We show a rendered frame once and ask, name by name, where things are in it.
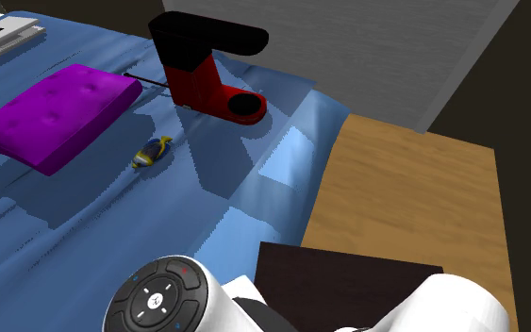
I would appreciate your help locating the purple cushion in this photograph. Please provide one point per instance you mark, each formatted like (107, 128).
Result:
(58, 115)

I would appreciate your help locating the thin black stick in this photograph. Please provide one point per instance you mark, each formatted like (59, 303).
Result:
(147, 81)

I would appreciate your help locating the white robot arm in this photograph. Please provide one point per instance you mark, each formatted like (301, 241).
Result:
(228, 303)

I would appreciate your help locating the bed with blue sheet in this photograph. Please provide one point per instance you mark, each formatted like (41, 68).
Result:
(108, 216)

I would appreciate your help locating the dark robot stand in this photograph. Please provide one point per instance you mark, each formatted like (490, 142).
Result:
(329, 285)

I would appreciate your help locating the blue and yellow toy fish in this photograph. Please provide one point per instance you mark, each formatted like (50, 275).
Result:
(151, 152)

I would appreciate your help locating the red and black coffee machine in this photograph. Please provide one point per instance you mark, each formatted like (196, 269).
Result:
(200, 78)

